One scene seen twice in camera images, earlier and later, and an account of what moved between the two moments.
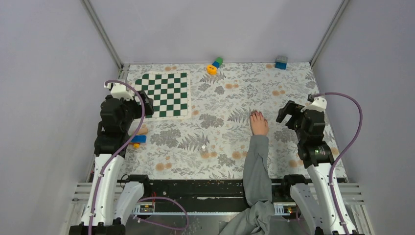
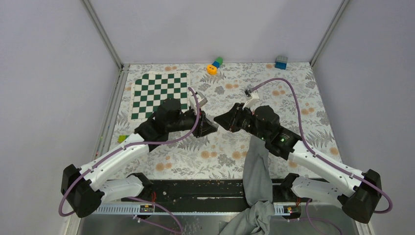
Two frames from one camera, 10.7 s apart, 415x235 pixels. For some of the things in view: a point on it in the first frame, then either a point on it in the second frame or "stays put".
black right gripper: (291, 108) → (231, 123)
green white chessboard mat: (171, 92) stays put
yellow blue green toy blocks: (212, 69) stays put
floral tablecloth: (223, 95) stays put
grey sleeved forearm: (257, 192) stays put
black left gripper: (148, 103) → (204, 126)
